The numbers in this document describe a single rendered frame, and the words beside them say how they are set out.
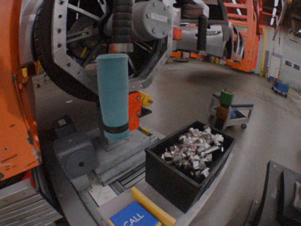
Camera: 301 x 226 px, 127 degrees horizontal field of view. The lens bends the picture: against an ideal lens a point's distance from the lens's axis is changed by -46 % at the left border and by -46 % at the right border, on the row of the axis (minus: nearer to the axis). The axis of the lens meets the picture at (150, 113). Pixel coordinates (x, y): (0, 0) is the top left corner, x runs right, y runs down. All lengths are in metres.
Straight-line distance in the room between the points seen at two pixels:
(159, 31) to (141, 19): 0.07
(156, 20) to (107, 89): 0.24
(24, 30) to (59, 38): 0.44
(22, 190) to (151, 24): 0.68
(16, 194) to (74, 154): 0.31
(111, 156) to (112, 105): 0.43
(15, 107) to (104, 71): 0.23
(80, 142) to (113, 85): 0.32
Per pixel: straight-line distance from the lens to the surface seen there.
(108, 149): 0.79
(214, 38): 3.07
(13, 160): 0.38
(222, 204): 0.94
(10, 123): 0.33
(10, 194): 0.60
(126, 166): 0.80
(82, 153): 0.60
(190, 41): 3.07
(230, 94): 0.42
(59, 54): 0.43
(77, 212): 0.73
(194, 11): 0.55
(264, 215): 0.65
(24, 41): 0.83
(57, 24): 0.44
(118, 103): 0.38
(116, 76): 0.36
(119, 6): 0.26
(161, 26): 0.44
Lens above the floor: 0.76
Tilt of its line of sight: 27 degrees down
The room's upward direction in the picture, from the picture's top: 2 degrees clockwise
